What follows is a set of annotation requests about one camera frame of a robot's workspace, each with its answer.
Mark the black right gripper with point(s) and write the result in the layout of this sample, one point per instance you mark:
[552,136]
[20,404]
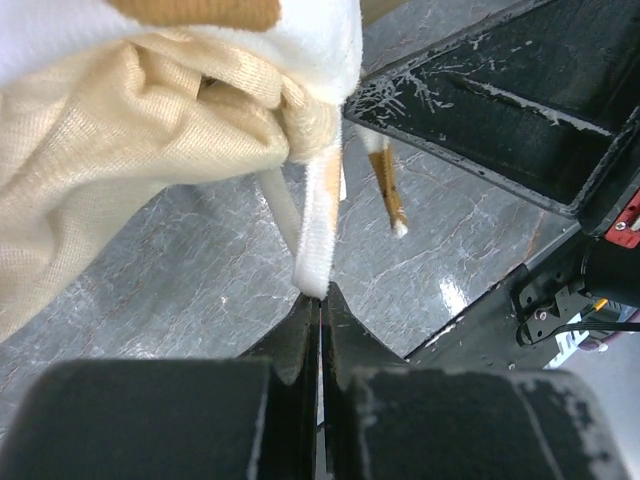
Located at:
[541,99]

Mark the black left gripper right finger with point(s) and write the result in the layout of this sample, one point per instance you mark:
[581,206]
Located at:
[385,419]

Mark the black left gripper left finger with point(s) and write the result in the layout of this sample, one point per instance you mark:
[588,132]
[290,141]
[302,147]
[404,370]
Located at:
[249,417]

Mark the bear print cream quilt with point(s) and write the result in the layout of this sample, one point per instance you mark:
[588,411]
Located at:
[106,103]

